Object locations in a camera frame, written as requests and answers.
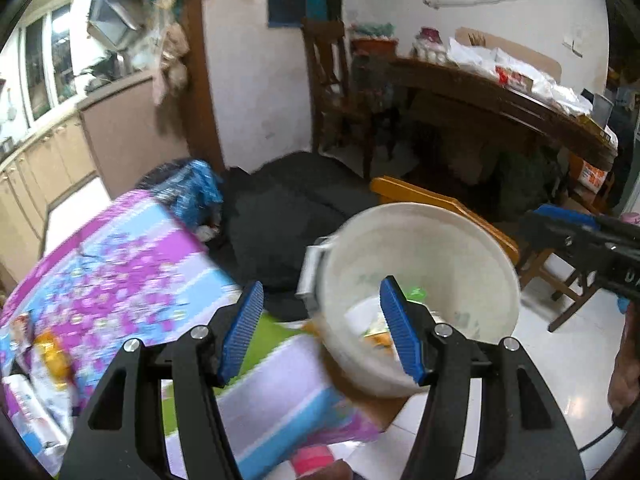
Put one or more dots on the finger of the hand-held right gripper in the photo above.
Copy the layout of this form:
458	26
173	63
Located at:
570	247
565	216

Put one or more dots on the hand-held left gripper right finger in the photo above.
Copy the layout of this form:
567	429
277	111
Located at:
405	335

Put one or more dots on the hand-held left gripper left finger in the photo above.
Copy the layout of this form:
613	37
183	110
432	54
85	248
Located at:
240	335

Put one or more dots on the yellow foil packet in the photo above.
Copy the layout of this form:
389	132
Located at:
377	336

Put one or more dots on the green long carton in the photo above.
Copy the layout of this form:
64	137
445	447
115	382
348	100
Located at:
416	292

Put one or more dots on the white plastic bucket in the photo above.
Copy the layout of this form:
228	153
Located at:
450	260

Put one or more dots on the orange white snack packet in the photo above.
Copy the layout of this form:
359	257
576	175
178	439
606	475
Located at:
50	355

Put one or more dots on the person's right hand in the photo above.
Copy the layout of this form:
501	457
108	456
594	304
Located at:
626	380

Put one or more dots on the yellow wooden stool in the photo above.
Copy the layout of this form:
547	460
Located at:
555	270
415	191

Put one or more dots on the orange white paper bag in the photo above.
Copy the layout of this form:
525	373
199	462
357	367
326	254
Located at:
591	176

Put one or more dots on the metal cup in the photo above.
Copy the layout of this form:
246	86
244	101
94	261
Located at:
602	110

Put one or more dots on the floral striped tablecloth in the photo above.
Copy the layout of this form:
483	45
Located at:
130	270

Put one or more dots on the black bag on floor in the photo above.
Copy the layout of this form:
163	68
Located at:
290	210

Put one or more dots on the pink slipper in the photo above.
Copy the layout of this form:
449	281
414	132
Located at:
312	460

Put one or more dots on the small red box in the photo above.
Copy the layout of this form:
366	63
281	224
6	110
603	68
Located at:
515	79

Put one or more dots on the dark wooden dining table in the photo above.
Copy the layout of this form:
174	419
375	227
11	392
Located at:
475	95

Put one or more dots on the blue plastic bag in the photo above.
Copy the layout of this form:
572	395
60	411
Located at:
190	190

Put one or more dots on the light wooden board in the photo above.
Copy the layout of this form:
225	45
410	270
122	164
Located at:
545	57

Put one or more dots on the white plastic sheets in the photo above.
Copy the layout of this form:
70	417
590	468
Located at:
505	62

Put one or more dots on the row of small white bottles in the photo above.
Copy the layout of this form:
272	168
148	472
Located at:
430	55

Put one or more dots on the red-capped jar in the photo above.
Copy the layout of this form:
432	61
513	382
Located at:
430	37

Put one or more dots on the base kitchen cabinets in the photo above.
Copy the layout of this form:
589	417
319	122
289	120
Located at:
60	160

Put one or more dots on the dark wooden chair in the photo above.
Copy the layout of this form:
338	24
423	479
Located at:
332	90

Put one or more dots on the beige cloth bag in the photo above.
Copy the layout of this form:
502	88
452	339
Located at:
172	60

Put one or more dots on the kitchen window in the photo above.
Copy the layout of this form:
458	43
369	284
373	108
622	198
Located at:
47	60

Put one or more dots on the steel range hood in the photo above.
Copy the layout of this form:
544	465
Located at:
110	20

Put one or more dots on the white wall socket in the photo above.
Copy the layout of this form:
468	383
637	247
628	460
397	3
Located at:
572	46

